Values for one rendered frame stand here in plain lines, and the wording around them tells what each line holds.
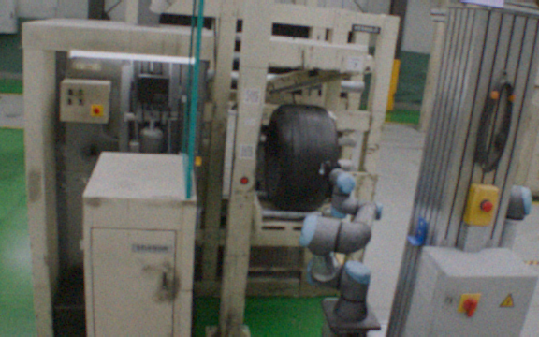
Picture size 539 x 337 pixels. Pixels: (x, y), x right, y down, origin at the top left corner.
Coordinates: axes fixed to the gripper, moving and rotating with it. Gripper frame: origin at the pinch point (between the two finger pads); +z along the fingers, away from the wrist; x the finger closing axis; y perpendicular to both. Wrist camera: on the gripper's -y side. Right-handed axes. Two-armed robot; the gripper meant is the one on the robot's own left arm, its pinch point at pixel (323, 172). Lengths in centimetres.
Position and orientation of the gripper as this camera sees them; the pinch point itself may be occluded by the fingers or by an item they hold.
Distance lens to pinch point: 251.0
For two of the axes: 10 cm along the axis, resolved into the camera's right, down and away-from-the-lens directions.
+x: -9.8, -0.4, -2.1
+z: -2.0, -1.8, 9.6
